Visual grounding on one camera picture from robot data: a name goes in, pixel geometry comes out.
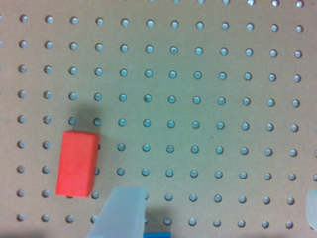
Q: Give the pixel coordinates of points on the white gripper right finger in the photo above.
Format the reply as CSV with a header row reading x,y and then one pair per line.
x,y
311,208

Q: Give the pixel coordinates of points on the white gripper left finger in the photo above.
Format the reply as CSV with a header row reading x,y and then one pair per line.
x,y
123,215

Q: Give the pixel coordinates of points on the blue block with hole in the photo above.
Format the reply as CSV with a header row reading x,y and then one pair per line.
x,y
157,235

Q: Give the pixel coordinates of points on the red rectangular block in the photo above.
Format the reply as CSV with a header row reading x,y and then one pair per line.
x,y
77,163

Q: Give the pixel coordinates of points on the brown perforated pegboard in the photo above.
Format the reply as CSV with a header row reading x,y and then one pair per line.
x,y
209,105

